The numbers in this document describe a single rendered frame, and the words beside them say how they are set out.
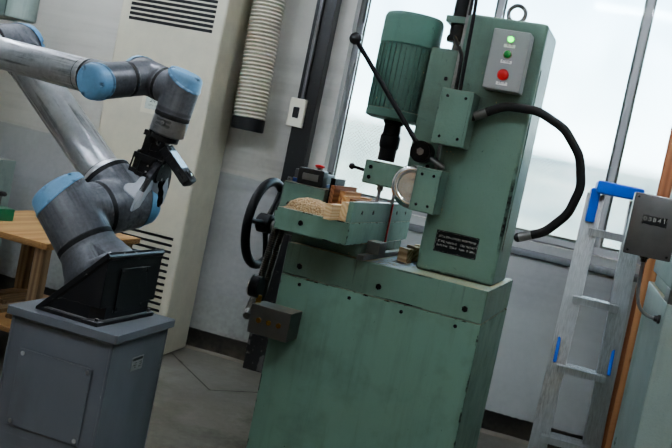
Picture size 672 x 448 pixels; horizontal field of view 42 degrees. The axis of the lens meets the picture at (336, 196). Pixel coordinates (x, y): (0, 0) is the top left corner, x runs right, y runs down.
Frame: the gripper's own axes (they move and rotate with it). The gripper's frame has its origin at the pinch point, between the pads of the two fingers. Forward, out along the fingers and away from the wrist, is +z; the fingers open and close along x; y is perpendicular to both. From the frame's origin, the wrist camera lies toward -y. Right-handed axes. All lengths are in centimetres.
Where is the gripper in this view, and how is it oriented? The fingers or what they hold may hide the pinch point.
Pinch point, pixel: (147, 210)
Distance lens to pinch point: 230.0
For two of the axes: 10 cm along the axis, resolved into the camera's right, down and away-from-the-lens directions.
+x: -2.5, 0.7, -9.7
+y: -9.0, -3.8, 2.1
